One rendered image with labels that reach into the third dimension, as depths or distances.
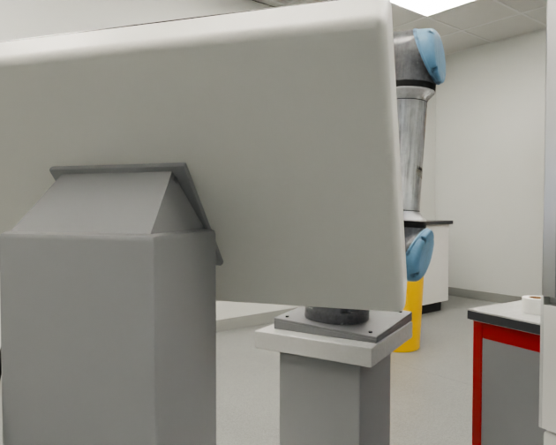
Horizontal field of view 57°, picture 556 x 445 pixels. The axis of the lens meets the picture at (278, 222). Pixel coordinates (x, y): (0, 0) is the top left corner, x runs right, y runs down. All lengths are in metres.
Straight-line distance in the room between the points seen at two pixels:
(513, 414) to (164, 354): 1.20
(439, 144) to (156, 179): 6.03
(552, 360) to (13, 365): 0.54
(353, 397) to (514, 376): 0.50
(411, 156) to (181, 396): 0.78
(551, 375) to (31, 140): 0.59
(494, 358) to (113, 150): 1.22
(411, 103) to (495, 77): 5.07
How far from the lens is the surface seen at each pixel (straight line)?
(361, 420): 1.18
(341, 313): 1.17
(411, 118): 1.13
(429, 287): 5.18
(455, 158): 6.30
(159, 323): 0.43
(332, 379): 1.17
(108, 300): 0.45
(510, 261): 5.98
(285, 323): 1.19
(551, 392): 0.65
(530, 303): 1.51
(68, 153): 0.54
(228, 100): 0.42
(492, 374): 1.54
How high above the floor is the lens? 1.04
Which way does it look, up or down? 2 degrees down
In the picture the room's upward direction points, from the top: straight up
